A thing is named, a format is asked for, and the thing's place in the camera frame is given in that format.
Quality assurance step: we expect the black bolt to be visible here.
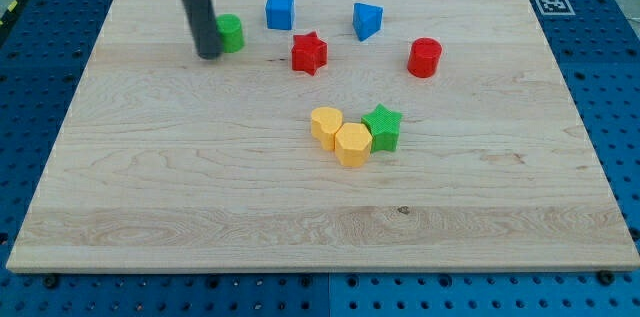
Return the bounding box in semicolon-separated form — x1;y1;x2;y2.
596;270;615;286
42;274;59;289

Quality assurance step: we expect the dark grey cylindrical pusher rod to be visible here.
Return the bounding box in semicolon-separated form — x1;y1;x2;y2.
182;0;223;60

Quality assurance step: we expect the green star block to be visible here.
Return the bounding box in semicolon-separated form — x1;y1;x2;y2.
361;104;402;153

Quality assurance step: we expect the blue cube block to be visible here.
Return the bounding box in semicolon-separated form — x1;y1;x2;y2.
265;0;295;30

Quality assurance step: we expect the yellow hexagon block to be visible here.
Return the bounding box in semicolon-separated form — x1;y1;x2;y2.
335;123;372;167

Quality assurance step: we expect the black bolt right front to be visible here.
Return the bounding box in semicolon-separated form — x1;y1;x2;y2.
596;270;615;286

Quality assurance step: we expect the white fiducial marker tag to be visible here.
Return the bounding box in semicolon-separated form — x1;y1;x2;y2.
534;0;575;16

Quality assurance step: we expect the blue triangular prism block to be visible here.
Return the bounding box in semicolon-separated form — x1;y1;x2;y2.
352;3;384;42

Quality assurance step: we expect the red cylinder block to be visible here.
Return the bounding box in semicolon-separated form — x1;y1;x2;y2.
407;37;443;78

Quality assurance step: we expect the yellow heart block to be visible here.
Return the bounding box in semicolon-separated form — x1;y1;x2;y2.
311;107;343;151

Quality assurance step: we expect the black bolt left front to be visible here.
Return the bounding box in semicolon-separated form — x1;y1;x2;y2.
42;274;59;289

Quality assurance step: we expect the green cylinder block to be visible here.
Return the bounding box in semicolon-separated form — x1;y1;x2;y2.
216;14;245;53

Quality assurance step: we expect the light wooden board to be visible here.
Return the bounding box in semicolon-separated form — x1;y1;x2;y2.
7;0;639;274

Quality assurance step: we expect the red star block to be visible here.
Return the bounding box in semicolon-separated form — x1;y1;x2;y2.
291;31;328;76

